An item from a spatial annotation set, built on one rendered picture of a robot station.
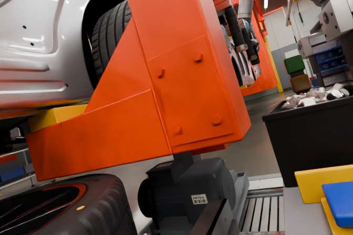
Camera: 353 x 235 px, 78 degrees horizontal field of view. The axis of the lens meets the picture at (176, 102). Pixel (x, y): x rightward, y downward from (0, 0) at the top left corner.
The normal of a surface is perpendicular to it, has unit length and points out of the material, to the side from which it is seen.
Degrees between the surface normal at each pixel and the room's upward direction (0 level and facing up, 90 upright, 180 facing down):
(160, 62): 90
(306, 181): 90
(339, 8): 90
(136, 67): 90
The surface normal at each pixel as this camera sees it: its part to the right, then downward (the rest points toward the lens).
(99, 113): -0.43, 0.09
